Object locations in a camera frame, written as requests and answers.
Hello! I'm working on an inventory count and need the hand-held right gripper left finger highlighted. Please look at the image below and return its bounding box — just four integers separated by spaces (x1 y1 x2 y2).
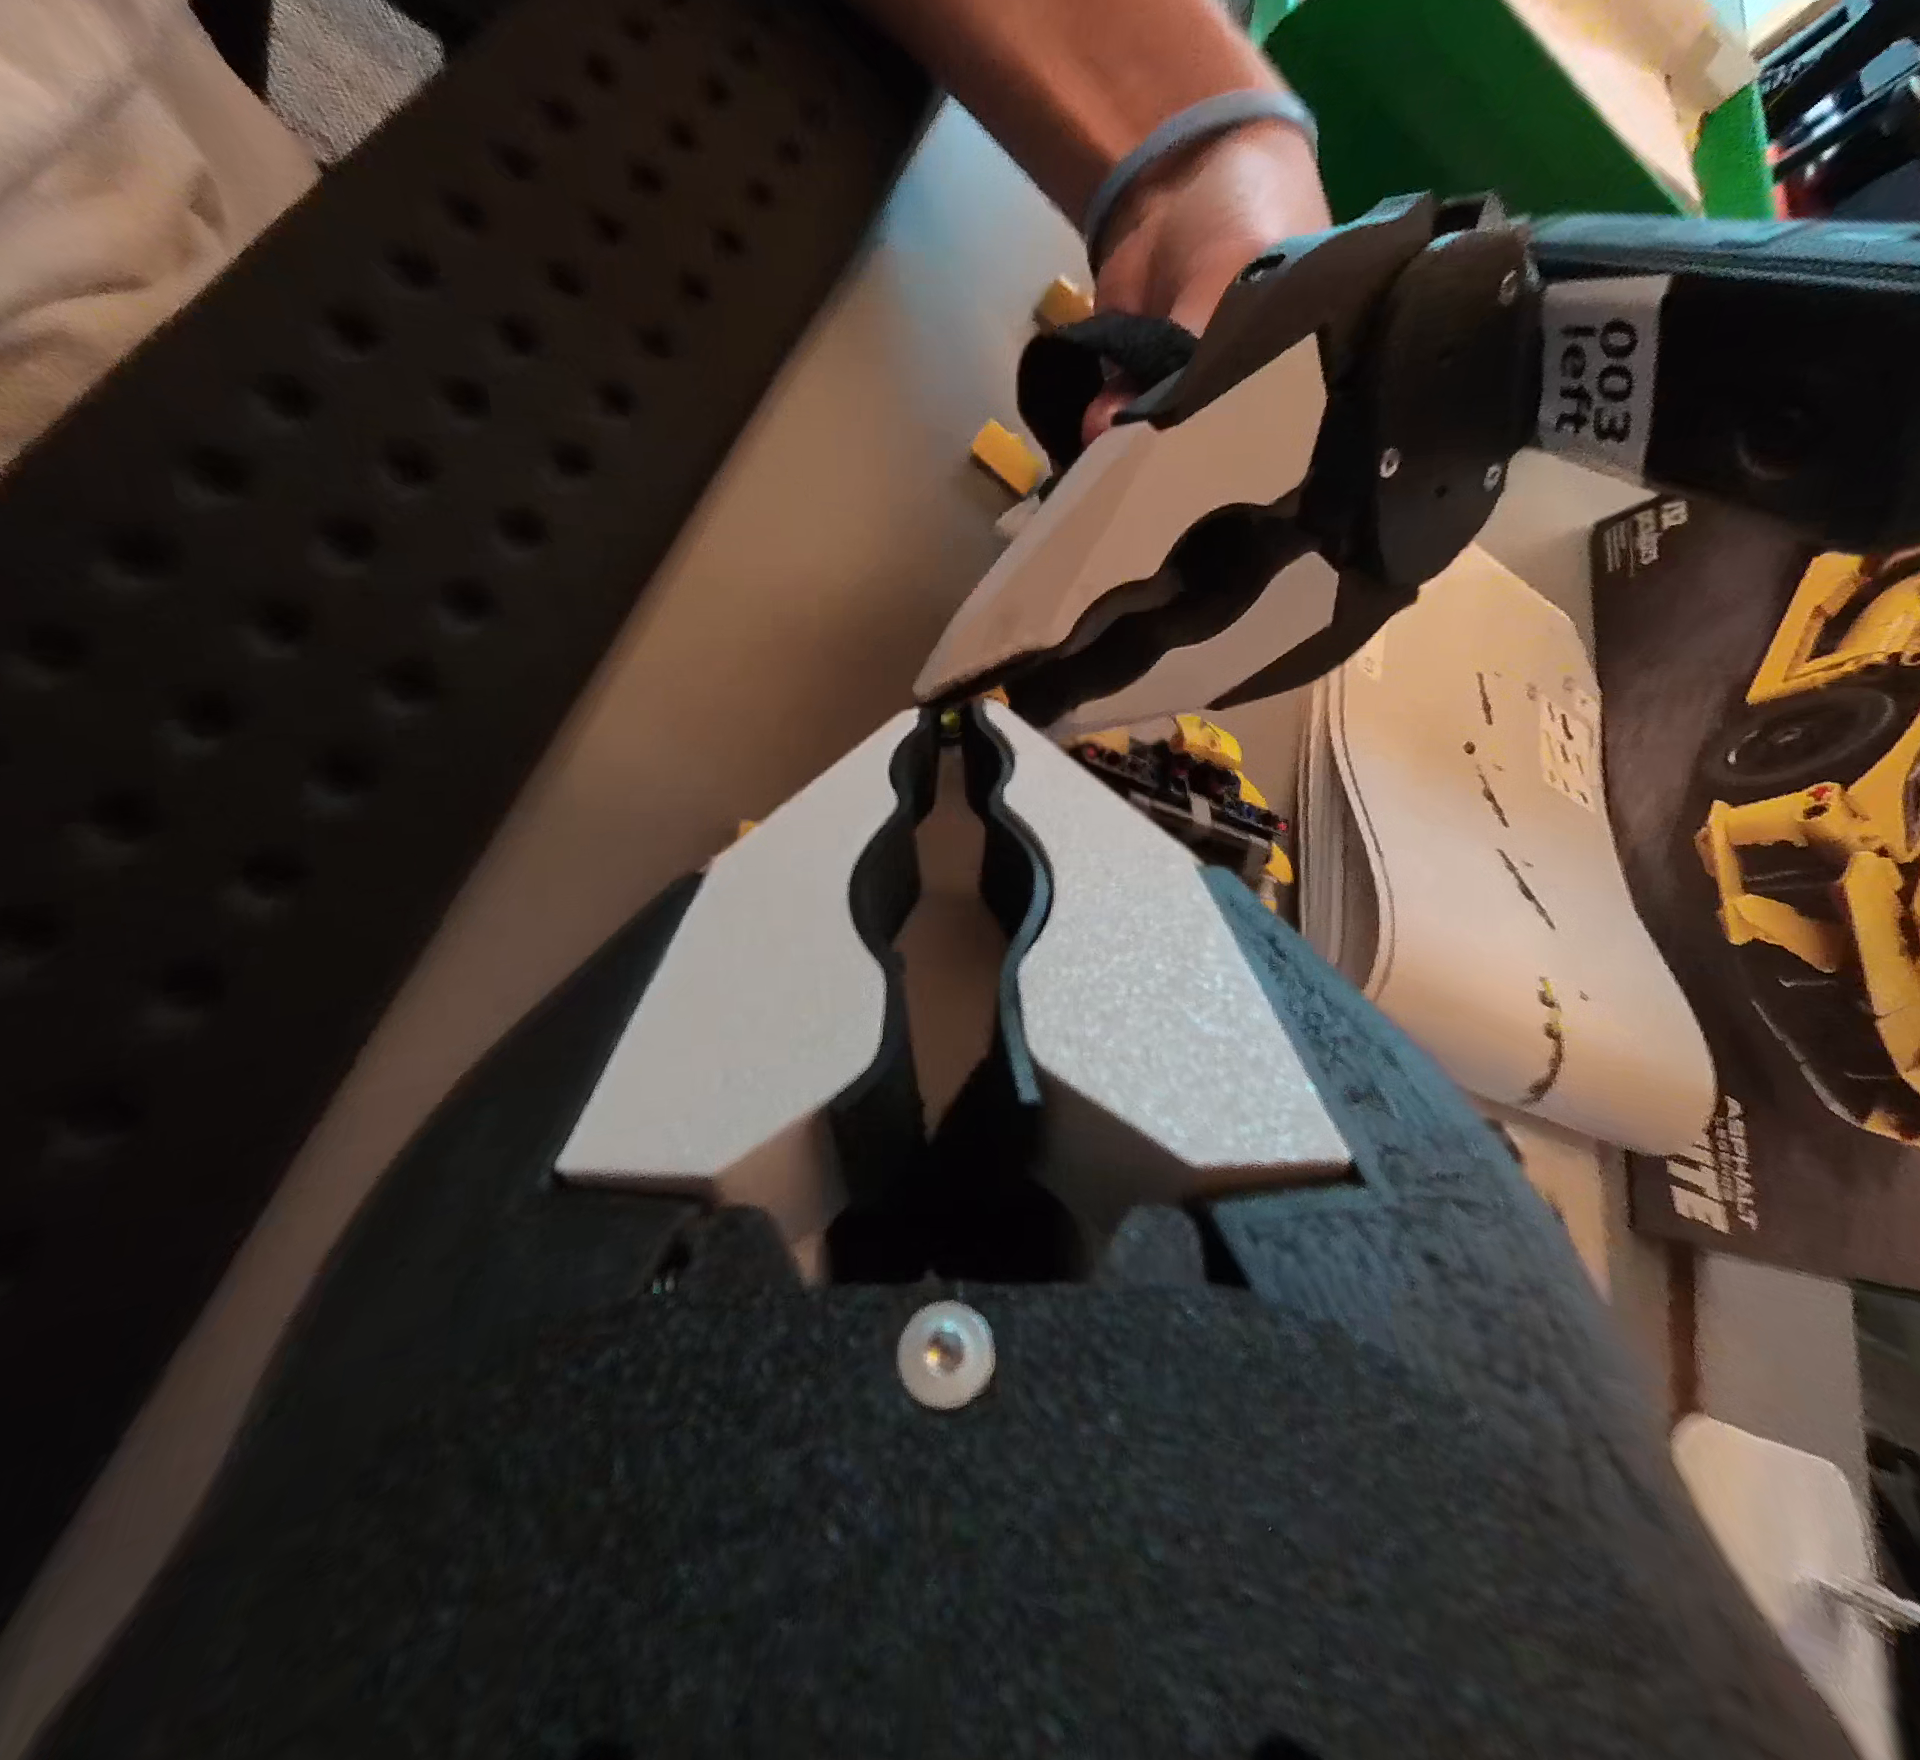
559 708 919 1283

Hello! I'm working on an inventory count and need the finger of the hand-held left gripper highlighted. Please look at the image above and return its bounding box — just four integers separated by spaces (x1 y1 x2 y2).
1034 552 1338 737
916 335 1331 708

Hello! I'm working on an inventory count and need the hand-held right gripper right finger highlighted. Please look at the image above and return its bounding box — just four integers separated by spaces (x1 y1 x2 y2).
972 701 1358 1266

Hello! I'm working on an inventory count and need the building set box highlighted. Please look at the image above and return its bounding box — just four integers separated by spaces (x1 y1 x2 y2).
1589 501 1920 1288

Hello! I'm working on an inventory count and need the person's left hand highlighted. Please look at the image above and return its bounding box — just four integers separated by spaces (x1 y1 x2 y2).
1087 125 1331 442

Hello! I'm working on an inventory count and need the pile of yellow building pieces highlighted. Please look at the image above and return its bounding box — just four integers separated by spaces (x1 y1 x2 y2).
966 275 1103 547

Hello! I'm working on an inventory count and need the partly built toy car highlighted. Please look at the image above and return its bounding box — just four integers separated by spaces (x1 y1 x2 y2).
1073 717 1299 914

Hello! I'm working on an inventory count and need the green plastic bin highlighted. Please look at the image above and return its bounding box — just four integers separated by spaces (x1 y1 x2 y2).
1253 0 1778 219

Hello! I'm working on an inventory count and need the grey wristband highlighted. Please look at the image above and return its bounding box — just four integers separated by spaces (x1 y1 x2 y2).
1083 87 1319 269

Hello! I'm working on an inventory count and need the open instruction booklet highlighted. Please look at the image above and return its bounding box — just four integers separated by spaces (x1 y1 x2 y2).
1296 545 1717 1153

